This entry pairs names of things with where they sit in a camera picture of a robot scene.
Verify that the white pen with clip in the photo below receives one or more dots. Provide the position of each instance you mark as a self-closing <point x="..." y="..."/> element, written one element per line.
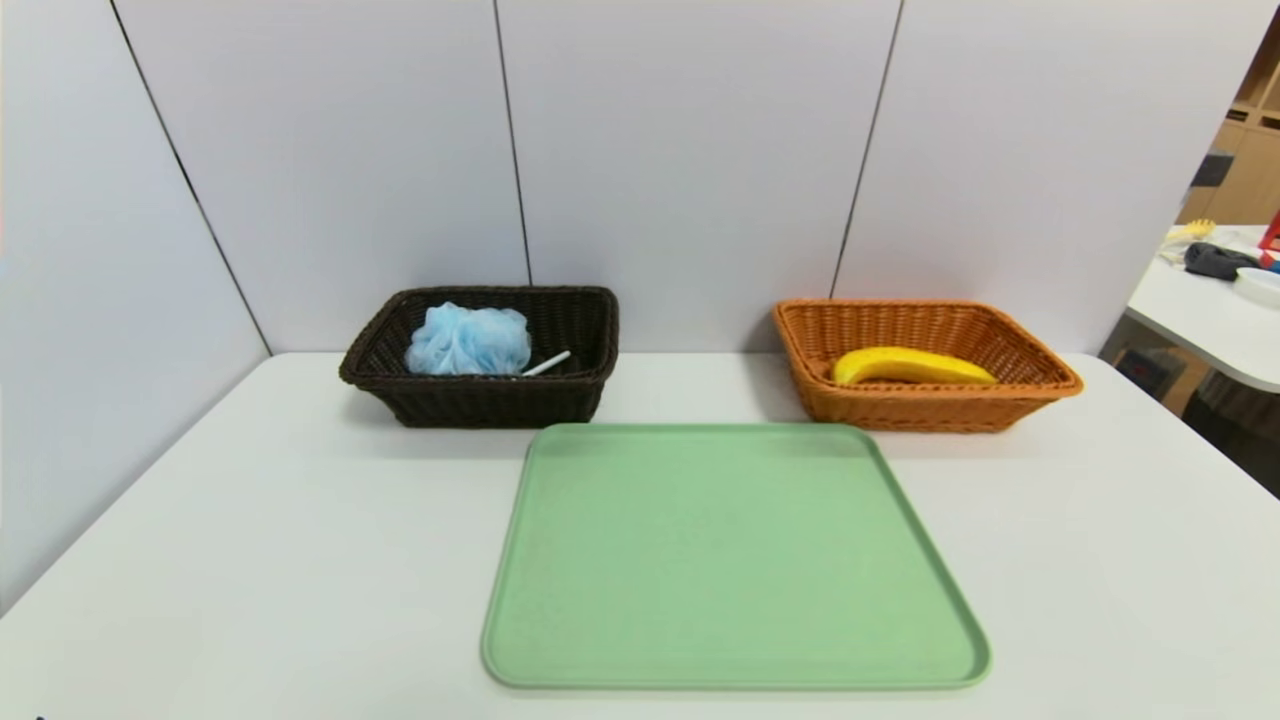
<point x="548" y="363"/>

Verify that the light blue bath loofah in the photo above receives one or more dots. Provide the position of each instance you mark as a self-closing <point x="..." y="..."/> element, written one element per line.
<point x="468" y="342"/>

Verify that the yellow banana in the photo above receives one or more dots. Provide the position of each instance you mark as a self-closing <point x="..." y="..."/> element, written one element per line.
<point x="910" y="367"/>

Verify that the dark brown wicker basket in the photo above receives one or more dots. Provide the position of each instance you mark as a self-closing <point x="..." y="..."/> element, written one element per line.
<point x="480" y="400"/>

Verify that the orange wicker basket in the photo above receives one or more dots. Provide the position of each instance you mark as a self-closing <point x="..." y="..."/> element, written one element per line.
<point x="900" y="405"/>

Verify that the light green plastic tray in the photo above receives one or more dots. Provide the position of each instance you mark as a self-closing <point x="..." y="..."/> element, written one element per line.
<point x="720" y="560"/>

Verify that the brown cardboard box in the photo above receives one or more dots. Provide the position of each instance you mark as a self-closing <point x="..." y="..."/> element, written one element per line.
<point x="1150" y="372"/>

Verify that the yellow toy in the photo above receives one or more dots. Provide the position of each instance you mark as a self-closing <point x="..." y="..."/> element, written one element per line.
<point x="1190" y="233"/>

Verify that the white side table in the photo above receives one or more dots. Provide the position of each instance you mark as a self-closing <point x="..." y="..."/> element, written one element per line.
<point x="1210" y="320"/>

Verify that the dark grey cloth bundle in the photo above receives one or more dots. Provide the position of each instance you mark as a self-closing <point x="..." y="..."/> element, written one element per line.
<point x="1218" y="260"/>

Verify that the dark grey hanging sign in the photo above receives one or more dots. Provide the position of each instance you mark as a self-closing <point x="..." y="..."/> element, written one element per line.
<point x="1212" y="168"/>

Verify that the white bowl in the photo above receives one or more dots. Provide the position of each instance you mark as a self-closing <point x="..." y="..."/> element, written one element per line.
<point x="1260" y="287"/>

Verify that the red person sleeve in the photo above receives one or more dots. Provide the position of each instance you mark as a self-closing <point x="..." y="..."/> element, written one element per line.
<point x="1272" y="240"/>

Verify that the wooden shelf unit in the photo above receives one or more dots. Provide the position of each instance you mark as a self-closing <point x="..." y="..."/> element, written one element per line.
<point x="1255" y="160"/>

